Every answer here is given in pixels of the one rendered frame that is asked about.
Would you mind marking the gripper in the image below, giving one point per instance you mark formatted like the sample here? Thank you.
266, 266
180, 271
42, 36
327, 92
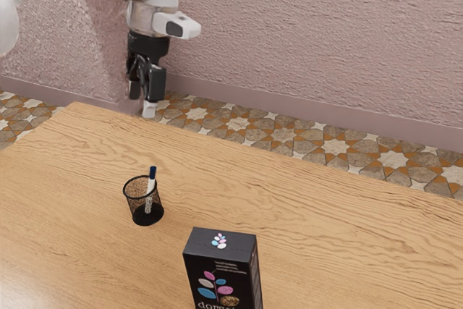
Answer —
146, 45

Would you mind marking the white pen with blue cap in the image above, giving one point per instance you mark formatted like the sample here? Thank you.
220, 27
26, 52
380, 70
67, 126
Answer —
150, 187

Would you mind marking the black mesh pen holder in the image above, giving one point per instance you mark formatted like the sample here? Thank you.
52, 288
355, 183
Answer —
143, 205

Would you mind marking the black carton with leaf print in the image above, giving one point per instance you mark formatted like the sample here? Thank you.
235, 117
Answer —
221, 273

